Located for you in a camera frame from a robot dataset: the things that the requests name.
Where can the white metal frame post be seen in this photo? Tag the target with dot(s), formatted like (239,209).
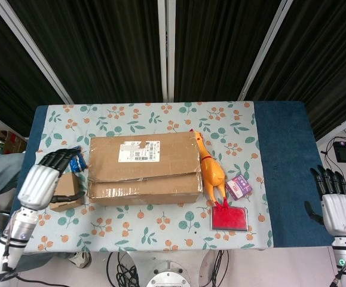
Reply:
(32,49)
(166,51)
(265,51)

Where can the white metal frame rail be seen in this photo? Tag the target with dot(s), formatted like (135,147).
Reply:
(340,127)

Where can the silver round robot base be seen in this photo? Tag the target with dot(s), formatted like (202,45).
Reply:
(168,276)

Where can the red ink pad case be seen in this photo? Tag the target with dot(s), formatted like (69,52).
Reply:
(229,219)

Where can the white sneaker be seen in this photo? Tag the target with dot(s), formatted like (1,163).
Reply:
(81,260)

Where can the floral print tablecloth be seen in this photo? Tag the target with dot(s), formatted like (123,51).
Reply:
(148,230)

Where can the orange rubber chicken toy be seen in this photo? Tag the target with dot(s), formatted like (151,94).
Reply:
(213,176)

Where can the large cardboard box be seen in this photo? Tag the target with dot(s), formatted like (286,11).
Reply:
(143,167)

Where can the brown storage box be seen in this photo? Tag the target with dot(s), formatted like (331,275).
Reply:
(15,142)

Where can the blue table cover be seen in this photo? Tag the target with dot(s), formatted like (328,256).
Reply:
(289,149)

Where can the small brown cardboard box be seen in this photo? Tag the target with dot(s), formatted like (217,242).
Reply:
(68,186)

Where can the black pleated curtain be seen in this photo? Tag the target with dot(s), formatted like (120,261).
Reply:
(325,59)
(101,48)
(220,48)
(8,74)

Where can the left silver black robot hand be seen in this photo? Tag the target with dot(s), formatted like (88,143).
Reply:
(39,182)

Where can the purple tissue pack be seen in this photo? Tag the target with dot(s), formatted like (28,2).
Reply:
(240,187)

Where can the blue snack packet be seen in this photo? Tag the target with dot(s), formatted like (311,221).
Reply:
(78,164)

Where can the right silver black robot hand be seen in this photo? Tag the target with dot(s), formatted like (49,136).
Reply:
(341,212)

